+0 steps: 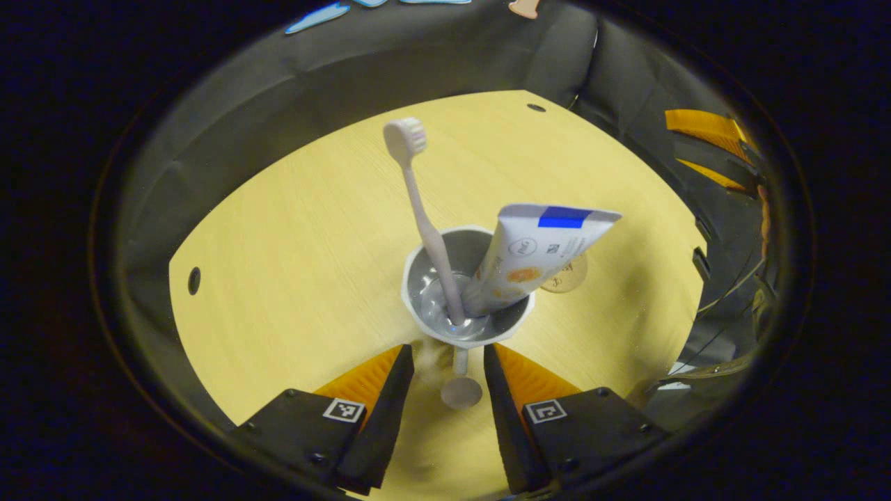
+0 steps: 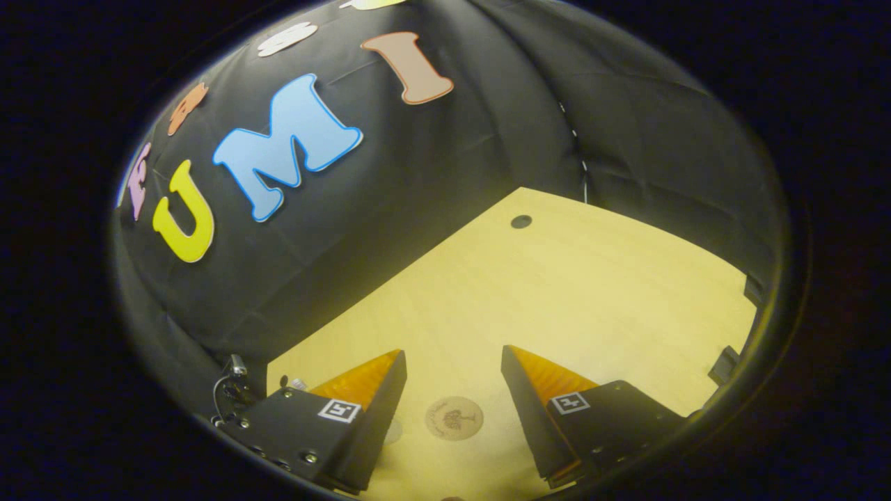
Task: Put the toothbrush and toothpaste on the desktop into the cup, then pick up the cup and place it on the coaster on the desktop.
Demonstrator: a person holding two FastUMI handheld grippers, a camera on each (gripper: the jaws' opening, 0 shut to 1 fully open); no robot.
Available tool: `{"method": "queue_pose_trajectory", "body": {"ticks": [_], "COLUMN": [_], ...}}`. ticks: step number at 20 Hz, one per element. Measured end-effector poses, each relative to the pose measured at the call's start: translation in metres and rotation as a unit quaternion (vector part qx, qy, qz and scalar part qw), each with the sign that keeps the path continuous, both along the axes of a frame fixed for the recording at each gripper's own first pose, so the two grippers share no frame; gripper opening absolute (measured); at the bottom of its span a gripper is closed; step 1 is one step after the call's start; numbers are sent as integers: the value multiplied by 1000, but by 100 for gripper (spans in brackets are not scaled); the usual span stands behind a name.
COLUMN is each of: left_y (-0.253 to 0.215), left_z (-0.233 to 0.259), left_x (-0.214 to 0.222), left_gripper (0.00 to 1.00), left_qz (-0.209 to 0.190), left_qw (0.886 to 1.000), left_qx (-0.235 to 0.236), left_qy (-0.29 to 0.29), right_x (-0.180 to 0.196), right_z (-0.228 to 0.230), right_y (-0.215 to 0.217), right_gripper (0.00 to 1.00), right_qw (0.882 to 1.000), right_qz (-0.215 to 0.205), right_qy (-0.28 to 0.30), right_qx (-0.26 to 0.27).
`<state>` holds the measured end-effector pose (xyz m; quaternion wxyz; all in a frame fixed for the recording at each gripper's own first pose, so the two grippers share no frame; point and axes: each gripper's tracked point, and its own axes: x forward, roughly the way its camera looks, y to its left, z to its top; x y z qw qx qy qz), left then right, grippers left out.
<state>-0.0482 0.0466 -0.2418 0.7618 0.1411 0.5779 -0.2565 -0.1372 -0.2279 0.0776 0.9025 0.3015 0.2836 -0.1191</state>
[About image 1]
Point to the round brown coaster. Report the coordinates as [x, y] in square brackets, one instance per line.
[572, 278]

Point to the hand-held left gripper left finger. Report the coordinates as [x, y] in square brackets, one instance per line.
[379, 417]

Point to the white toothbrush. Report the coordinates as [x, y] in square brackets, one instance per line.
[418, 209]

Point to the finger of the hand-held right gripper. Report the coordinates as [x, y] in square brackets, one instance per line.
[703, 125]
[717, 175]

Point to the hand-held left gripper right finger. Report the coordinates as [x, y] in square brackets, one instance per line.
[505, 417]

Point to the light wooden desktop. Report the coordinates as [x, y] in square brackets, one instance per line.
[292, 278]

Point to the white toothpaste tube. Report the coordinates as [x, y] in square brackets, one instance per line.
[529, 257]

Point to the grey cup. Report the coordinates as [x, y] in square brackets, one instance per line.
[421, 285]

